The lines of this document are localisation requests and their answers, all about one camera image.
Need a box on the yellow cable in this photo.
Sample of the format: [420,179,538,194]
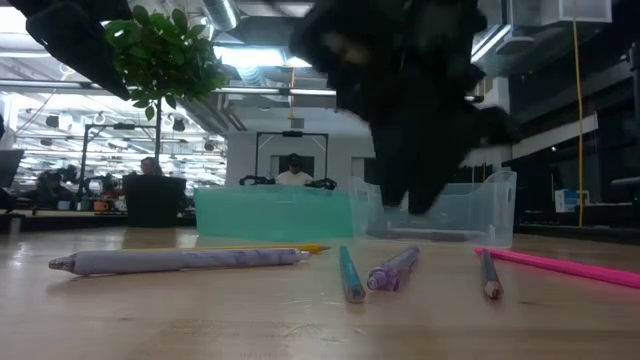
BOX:
[572,17,585,227]

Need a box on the black pencil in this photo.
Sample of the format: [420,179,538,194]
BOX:
[479,248,505,301]

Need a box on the silver ventilation duct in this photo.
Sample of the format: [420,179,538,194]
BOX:
[199,0,241,32]

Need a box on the blue pencil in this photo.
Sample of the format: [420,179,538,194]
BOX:
[338,244,367,305]

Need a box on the lavender marbled pen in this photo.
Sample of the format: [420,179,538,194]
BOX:
[48,247,312,277]

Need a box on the person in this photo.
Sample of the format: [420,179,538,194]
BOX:
[22,169,76,211]
[274,152,315,187]
[139,156,165,177]

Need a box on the background desk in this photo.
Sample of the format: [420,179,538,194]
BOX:
[0,208,197,234]

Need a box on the potted green plant black pot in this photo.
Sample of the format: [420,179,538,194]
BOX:
[102,4,227,229]

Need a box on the black background station frame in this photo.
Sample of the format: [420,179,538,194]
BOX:
[79,122,159,201]
[254,130,330,177]

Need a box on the dark background monitor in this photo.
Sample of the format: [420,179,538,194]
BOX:
[0,148,25,190]

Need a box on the clear plastic bin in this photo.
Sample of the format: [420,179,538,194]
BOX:
[348,169,519,250]

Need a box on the teal plastic bin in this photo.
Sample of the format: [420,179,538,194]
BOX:
[193,183,357,244]

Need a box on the yellow pencil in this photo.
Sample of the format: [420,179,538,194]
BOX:
[122,242,332,254]

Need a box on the purple transparent pen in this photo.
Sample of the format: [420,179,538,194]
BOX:
[366,244,421,293]

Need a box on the white box blue print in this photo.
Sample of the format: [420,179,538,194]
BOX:
[553,188,592,214]

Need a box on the pink pencil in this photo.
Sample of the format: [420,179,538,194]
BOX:
[473,246,640,290]

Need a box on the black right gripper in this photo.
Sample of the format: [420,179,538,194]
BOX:
[289,0,521,215]

